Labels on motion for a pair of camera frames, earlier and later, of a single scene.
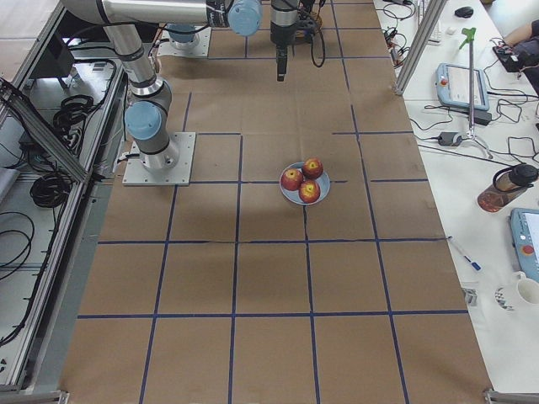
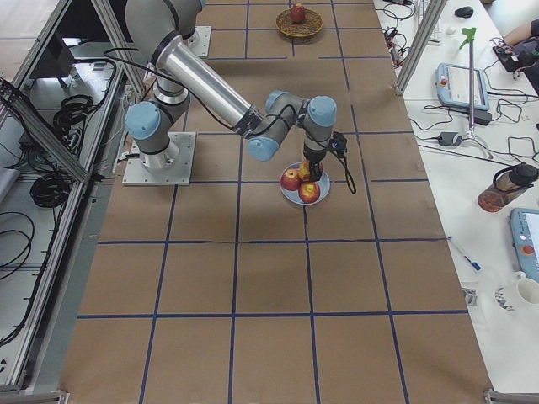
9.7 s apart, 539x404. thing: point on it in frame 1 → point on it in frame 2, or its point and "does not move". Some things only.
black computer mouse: [464, 12] does not move
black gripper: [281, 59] → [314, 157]
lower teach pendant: [524, 229] does not move
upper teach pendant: [453, 86] does not move
